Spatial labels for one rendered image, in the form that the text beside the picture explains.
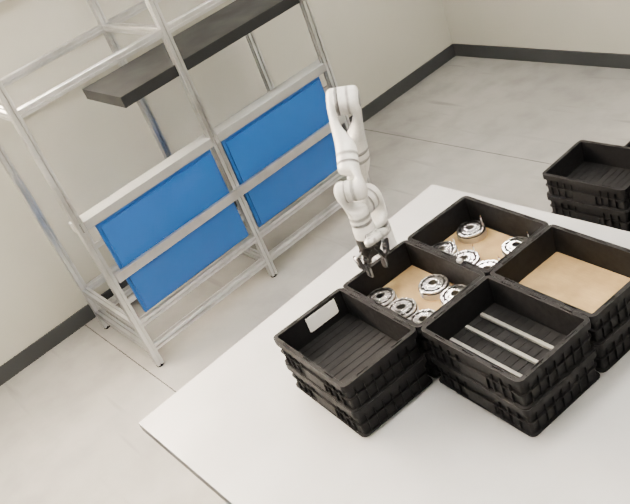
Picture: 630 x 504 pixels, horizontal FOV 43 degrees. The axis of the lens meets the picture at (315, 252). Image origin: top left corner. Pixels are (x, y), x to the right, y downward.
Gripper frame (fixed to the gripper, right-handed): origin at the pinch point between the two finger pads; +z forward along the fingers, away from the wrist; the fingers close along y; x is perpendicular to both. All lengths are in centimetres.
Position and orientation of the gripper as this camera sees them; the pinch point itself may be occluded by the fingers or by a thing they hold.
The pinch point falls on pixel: (377, 268)
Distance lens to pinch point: 270.1
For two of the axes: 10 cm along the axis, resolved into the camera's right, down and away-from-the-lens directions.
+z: 3.1, 7.9, 5.4
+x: 5.5, 3.1, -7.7
